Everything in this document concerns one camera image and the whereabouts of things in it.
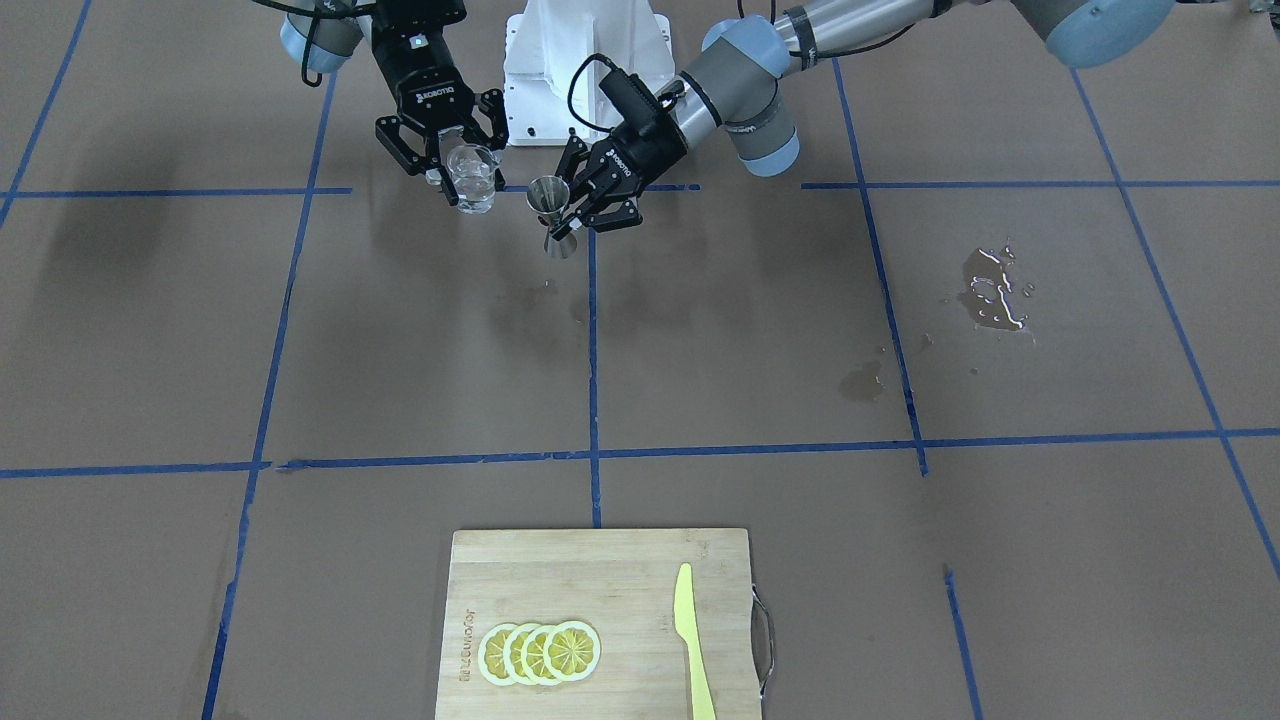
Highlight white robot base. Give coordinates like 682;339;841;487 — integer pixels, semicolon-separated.
503;1;676;146

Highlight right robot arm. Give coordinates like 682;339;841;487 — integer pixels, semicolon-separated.
268;1;509;206

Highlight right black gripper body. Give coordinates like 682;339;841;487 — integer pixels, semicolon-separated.
372;1;475;133

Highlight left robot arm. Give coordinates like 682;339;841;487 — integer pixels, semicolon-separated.
547;1;951;241

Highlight clear glass cup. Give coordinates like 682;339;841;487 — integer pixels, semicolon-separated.
442;143;500;215

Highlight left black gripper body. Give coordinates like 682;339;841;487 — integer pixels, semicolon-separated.
590;70;689;196

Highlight wooden cutting board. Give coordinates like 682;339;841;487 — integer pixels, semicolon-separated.
435;528;764;719

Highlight steel double jigger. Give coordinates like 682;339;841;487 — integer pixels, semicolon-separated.
526;176;577;259

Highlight lemon slices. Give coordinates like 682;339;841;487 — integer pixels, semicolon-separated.
477;620;603;687

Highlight yellow plastic knife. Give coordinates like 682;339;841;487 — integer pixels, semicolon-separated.
673;562;717;719

